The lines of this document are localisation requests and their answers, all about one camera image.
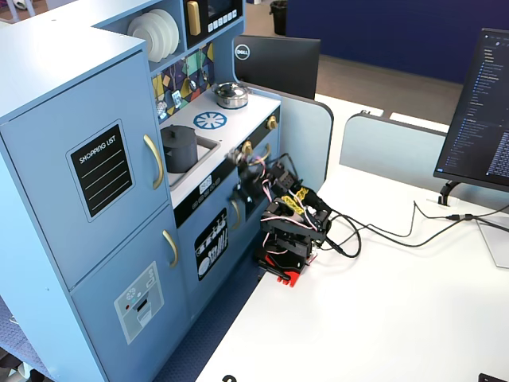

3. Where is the dark gray pot lid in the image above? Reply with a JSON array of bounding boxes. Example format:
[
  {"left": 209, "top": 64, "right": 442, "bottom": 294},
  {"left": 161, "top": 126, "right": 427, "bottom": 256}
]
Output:
[{"left": 160, "top": 124, "right": 198, "bottom": 149}]

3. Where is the gold microwave handle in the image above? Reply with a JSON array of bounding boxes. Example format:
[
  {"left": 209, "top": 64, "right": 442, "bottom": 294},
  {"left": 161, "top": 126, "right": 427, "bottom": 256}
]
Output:
[{"left": 186, "top": 0, "right": 201, "bottom": 37}]

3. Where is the black table clamp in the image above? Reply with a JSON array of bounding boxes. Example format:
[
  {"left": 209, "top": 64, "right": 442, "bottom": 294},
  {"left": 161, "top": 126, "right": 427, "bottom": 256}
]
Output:
[{"left": 257, "top": 259, "right": 292, "bottom": 281}]

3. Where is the black Dell monitor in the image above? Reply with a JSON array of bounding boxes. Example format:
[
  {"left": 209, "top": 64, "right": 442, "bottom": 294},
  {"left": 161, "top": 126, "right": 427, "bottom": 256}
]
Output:
[{"left": 233, "top": 34, "right": 322, "bottom": 101}]

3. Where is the silver toy ladle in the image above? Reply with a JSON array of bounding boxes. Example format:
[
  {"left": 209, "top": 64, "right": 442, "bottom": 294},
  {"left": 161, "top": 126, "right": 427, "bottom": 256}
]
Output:
[{"left": 185, "top": 50, "right": 198, "bottom": 92}]

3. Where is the gray monitor base plate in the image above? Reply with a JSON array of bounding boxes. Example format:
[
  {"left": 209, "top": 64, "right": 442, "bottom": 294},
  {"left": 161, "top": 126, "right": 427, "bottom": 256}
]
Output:
[{"left": 475, "top": 216, "right": 509, "bottom": 269}]

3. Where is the black shopping list sticker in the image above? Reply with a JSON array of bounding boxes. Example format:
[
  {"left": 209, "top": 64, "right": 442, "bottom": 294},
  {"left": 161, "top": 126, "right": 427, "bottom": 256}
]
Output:
[{"left": 65, "top": 118, "right": 137, "bottom": 223}]

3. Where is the gold dishwasher door handle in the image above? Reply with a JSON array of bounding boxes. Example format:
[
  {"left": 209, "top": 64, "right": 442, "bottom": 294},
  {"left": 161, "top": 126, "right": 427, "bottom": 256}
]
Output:
[{"left": 230, "top": 197, "right": 242, "bottom": 231}]

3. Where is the silver toy spatula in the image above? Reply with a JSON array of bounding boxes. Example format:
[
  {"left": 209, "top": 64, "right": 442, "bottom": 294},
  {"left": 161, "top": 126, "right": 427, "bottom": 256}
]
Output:
[{"left": 169, "top": 65, "right": 184, "bottom": 108}]

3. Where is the red robot base mount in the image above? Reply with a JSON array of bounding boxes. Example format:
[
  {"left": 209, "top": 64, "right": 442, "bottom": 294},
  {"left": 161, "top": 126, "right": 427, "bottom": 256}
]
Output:
[{"left": 256, "top": 250, "right": 319, "bottom": 289}]

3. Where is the white toy sink basin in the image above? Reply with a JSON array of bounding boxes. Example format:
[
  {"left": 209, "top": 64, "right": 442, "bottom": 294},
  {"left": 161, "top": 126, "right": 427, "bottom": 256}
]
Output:
[{"left": 161, "top": 134, "right": 222, "bottom": 188}]

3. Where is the black toy microwave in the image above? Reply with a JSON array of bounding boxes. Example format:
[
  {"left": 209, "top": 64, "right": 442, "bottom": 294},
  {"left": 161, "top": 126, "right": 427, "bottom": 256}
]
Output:
[{"left": 183, "top": 0, "right": 244, "bottom": 49}]

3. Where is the blue toy kitchen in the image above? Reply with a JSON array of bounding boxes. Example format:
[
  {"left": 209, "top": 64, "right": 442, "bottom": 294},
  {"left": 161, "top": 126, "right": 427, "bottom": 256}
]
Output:
[{"left": 0, "top": 0, "right": 282, "bottom": 382}]

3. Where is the shiny silver pot lid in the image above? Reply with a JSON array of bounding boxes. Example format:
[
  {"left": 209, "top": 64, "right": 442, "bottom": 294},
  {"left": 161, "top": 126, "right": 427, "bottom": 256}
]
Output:
[{"left": 212, "top": 81, "right": 250, "bottom": 100}]

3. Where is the black trash bin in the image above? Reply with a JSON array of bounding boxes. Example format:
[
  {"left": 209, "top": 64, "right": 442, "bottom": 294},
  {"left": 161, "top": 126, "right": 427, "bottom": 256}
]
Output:
[{"left": 270, "top": 0, "right": 289, "bottom": 37}]

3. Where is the black looped cable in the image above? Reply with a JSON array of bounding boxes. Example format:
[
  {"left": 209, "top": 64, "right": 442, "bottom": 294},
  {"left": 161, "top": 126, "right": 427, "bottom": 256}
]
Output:
[{"left": 317, "top": 212, "right": 509, "bottom": 259}]

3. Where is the long gold fridge door handle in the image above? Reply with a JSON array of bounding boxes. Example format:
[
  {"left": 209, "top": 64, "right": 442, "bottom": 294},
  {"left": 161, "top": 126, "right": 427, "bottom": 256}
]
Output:
[{"left": 142, "top": 134, "right": 165, "bottom": 191}]

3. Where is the silver toy whisk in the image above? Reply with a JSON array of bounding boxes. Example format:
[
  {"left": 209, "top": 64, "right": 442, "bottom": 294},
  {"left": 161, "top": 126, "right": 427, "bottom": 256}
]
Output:
[{"left": 156, "top": 79, "right": 169, "bottom": 120}]

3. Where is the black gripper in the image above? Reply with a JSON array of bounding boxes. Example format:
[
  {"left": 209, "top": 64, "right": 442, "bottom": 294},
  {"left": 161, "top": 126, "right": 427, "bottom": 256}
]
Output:
[{"left": 237, "top": 157, "right": 275, "bottom": 205}]

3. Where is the short gold freezer door handle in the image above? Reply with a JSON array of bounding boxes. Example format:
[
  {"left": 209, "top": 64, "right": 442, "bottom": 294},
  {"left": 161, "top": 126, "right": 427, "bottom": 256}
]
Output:
[{"left": 161, "top": 229, "right": 180, "bottom": 269}]

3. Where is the dark gray pot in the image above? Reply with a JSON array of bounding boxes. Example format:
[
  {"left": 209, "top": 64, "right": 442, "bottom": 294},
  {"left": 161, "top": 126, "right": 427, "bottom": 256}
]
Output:
[{"left": 161, "top": 137, "right": 199, "bottom": 174}]

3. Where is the black cable with connector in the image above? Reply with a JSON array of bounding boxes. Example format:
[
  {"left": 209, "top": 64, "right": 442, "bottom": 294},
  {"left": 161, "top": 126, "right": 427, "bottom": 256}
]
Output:
[{"left": 411, "top": 200, "right": 509, "bottom": 224}]

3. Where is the white plate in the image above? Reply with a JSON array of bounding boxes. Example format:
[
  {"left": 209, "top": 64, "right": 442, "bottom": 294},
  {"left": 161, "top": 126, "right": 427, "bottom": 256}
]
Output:
[
  {"left": 149, "top": 8, "right": 181, "bottom": 55},
  {"left": 126, "top": 15, "right": 159, "bottom": 64},
  {"left": 137, "top": 11, "right": 173, "bottom": 60}
]

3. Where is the black monitor showing code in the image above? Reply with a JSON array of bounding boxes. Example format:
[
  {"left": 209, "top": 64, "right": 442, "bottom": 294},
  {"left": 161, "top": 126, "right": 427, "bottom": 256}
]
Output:
[{"left": 433, "top": 27, "right": 509, "bottom": 194}]

